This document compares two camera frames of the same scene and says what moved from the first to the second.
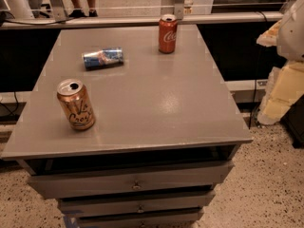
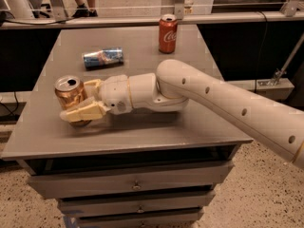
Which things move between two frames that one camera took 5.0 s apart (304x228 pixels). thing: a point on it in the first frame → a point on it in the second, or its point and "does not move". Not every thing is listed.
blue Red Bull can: (104, 58) does not move
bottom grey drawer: (144, 219) does not move
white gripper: (292, 37) → (114, 93)
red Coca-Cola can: (167, 33) does not move
